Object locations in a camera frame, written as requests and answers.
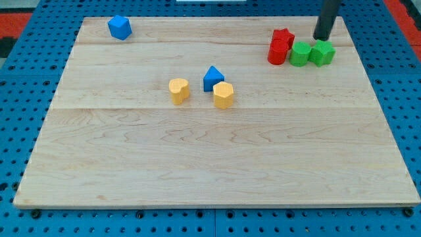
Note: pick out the yellow hexagon block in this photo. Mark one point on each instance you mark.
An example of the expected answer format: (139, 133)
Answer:
(223, 95)

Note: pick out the blue triangle block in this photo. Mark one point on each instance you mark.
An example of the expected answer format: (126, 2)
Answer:
(212, 77)

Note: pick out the yellow heart block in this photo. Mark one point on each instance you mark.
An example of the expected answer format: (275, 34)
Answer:
(179, 90)

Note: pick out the red cylinder block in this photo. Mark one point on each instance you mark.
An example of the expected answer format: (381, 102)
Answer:
(277, 52)

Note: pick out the green cylinder block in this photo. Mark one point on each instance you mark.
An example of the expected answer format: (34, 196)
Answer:
(299, 54)

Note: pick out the red star block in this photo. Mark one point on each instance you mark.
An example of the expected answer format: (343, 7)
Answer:
(283, 35)

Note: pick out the blue cube block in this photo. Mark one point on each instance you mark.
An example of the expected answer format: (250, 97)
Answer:
(119, 27)

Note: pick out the green star block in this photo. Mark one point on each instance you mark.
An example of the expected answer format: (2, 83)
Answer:
(322, 53)

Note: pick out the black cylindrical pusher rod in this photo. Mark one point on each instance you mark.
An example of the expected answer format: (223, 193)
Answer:
(326, 19)

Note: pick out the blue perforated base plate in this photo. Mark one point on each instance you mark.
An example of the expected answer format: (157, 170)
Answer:
(32, 71)

